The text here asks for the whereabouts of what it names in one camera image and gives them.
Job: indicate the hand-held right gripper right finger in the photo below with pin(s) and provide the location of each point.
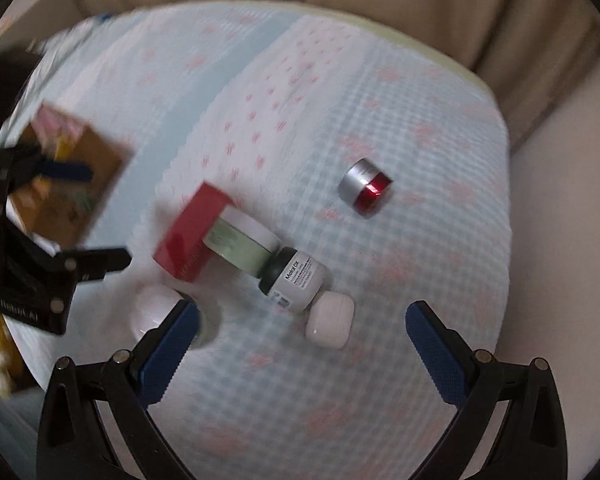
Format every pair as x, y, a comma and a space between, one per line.
434, 355

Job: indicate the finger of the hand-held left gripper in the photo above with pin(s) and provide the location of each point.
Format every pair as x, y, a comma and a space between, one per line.
65, 171
100, 261

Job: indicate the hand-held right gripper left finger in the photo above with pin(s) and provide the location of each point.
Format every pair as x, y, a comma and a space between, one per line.
172, 347

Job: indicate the brown cardboard box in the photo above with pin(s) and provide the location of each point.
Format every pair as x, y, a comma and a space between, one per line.
80, 195

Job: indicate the white round jar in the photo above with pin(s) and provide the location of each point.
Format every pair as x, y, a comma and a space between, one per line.
152, 309

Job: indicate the red carton box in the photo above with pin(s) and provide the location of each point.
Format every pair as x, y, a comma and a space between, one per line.
192, 237

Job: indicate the light blue checked blanket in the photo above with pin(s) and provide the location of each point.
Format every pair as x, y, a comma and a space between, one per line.
380, 270

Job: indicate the small white rounded case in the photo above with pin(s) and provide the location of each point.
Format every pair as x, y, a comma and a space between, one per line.
331, 321

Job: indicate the green jar with white lid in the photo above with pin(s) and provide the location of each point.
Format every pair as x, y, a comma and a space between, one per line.
242, 244

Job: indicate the white bottle with black cap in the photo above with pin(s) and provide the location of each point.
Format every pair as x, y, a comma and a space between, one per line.
294, 280

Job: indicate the red and silver jar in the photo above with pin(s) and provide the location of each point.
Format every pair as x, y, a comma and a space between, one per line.
366, 186

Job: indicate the beige curtain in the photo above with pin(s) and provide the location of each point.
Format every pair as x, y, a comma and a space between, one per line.
430, 10

